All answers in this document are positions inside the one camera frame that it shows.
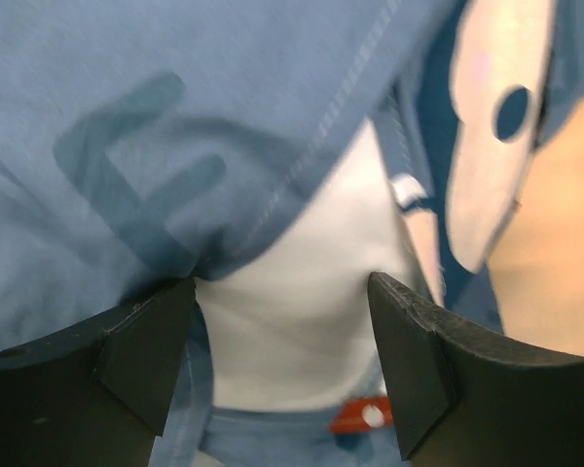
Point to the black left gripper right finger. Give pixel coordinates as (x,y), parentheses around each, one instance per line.
(464,395)

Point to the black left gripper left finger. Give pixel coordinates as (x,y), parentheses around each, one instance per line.
(96,394)

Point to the white pillow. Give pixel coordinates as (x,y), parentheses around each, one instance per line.
(292,331)

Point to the blue letter-print pillowcase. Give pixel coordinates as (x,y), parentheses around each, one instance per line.
(144,142)

